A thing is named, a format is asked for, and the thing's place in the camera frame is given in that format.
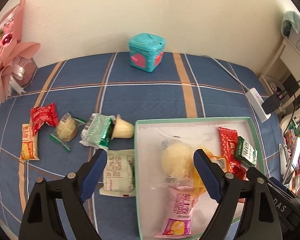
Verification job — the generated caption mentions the yellow cake clear wrapper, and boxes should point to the yellow cake clear wrapper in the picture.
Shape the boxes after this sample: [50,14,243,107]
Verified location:
[192,147,229,199]

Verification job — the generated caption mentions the orange swiss roll packet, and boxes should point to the orange swiss roll packet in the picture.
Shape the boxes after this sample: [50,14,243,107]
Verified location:
[20,124,39,161]

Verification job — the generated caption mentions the small green white snack packet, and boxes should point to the small green white snack packet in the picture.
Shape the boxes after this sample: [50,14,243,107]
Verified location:
[235,136,257,167]

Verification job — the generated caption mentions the pink swiss roll packet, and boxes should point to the pink swiss roll packet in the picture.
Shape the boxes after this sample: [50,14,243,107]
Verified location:
[154,179,198,239]

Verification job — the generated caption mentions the pale beige printed snack packet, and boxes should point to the pale beige printed snack packet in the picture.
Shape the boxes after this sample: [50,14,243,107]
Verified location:
[99,149,136,198]

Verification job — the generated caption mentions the red patterned snack packet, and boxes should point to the red patterned snack packet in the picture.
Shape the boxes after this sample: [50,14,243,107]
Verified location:
[218,127,246,180]

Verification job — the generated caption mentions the clear-wrapped white round pastry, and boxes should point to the clear-wrapped white round pastry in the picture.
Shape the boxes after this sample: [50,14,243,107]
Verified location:
[158,129,204,186]

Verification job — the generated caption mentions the white tray with green rim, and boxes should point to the white tray with green rim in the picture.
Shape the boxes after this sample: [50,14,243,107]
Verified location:
[134,117,264,239]

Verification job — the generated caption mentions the round cake green striped wrapper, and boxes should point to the round cake green striped wrapper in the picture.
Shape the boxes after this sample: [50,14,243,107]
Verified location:
[50,112,87,152]

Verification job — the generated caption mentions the green white foil snack packet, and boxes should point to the green white foil snack packet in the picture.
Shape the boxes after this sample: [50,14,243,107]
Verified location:
[79,113,115,151]

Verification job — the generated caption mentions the black power adapter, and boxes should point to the black power adapter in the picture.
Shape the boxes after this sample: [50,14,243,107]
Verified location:
[262,94,281,114]

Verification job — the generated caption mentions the small red crinkled snack packet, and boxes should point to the small red crinkled snack packet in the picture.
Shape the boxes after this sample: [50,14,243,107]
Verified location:
[30,102,59,135]

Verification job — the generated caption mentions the white power strip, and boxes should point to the white power strip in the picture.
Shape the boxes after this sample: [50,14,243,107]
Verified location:
[245,88,271,123]

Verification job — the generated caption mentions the yellow pudding jelly cup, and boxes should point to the yellow pudding jelly cup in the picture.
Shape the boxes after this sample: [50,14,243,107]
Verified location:
[111,115,135,139]

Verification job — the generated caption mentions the white shelf unit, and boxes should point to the white shelf unit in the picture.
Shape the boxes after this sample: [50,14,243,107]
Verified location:
[258,12,300,116]

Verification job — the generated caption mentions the pink paper flower bouquet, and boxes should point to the pink paper flower bouquet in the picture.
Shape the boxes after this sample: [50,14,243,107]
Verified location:
[0,0,40,102]

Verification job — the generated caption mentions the blue plaid tablecloth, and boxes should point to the blue plaid tablecloth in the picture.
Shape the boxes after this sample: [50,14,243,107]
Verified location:
[0,52,283,235]

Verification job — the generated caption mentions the teal toy box pink doors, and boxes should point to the teal toy box pink doors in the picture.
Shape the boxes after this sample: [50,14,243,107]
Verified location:
[128,33,166,73]

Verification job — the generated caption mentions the black cable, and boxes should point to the black cable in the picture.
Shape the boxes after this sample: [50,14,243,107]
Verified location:
[277,78,300,131]

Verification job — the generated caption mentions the white power cable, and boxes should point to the white power cable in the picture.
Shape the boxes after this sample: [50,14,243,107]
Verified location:
[202,55,251,92]

